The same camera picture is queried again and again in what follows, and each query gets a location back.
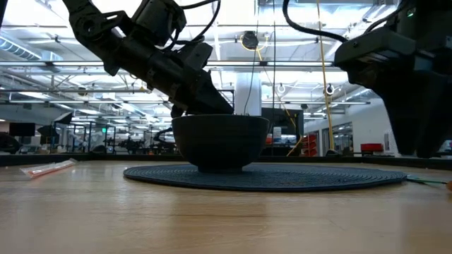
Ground black bowl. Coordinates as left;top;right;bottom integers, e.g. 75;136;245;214
171;113;270;174

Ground orange straw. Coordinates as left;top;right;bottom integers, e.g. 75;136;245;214
19;157;79;179

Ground yellow hanging cable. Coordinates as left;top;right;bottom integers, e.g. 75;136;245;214
315;0;337;153

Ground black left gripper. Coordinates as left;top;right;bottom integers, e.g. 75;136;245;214
116;38;235;119

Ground black ceiling cable reel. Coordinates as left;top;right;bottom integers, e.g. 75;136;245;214
241;30;260;51

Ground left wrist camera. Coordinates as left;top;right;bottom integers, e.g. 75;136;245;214
177;42;215;71

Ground red shelf unit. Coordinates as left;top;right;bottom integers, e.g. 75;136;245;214
301;133;319;157

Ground black monitor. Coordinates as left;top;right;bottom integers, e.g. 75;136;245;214
8;121;37;138

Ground black metal table frame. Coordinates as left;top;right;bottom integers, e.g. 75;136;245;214
0;152;452;171

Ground gold spoon with green handle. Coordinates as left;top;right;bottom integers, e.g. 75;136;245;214
405;175;452;193

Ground round dark woven placemat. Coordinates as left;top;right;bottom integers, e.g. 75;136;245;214
122;162;409;193

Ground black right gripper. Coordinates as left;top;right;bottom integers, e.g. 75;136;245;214
333;27;452;159

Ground red bin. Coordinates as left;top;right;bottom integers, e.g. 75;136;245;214
359;142;384;154

